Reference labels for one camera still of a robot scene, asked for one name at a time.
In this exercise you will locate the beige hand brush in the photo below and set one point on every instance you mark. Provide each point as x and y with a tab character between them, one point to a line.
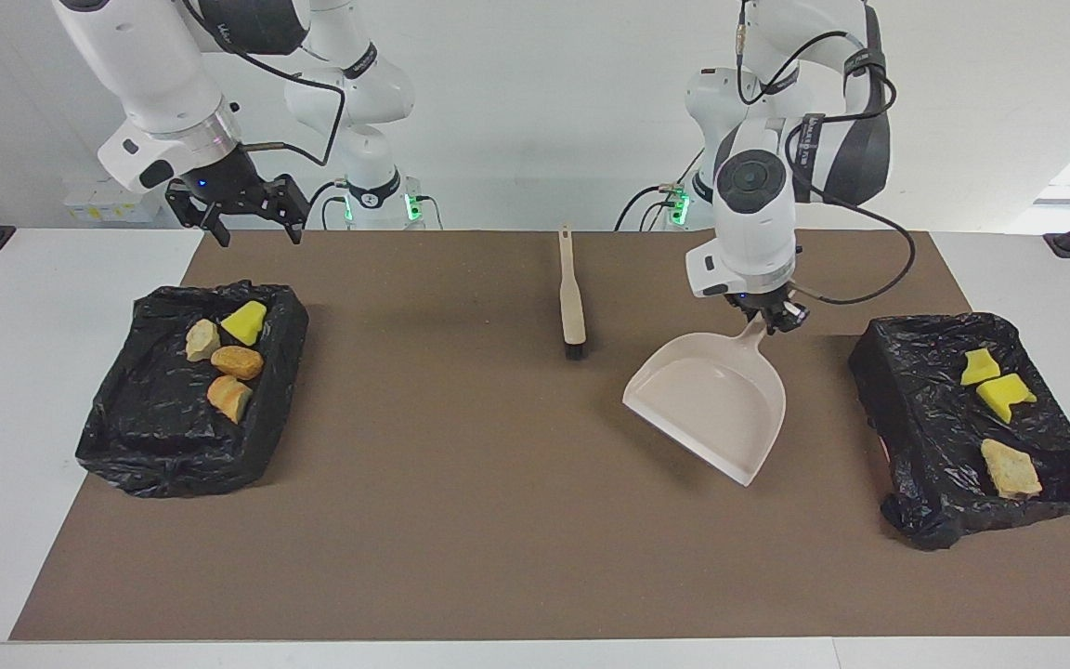
572	297

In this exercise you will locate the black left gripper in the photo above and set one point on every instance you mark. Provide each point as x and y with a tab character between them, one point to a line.
763	299

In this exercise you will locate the pink tray under bag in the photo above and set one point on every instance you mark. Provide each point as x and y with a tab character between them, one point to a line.
883	449

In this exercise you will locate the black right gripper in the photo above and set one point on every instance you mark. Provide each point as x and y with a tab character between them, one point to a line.
224	181

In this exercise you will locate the beige plastic dustpan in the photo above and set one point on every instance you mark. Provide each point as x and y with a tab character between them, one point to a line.
716	400

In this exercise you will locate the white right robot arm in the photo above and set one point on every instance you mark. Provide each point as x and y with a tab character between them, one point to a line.
163	84

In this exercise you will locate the white wall socket box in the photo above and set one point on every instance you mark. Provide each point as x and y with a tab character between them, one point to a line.
112	200

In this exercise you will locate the yellow sponge piece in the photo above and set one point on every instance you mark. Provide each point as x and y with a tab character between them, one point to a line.
978	367
245	323
1004	395

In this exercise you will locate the brown bread roll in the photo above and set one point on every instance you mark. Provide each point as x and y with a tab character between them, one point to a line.
238	362

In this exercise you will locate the brown table mat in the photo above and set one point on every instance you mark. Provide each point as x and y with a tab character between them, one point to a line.
535	595

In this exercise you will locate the black bag lined bin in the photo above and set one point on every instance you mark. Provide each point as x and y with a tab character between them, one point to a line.
154	437
925	427

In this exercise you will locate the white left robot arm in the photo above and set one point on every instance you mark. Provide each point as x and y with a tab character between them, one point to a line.
758	214

